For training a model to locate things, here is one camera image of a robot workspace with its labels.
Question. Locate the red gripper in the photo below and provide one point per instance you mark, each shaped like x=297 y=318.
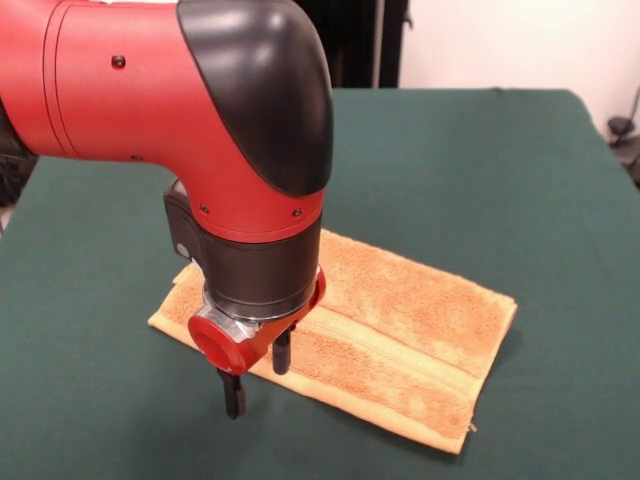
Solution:
x=220 y=345

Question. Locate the orange terry towel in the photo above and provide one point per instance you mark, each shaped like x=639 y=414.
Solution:
x=415 y=325

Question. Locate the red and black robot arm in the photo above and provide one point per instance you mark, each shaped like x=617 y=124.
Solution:
x=125 y=100

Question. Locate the dark green table cloth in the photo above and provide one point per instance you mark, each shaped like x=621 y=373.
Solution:
x=450 y=150

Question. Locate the black robot stand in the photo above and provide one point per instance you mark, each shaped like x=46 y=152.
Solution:
x=370 y=45

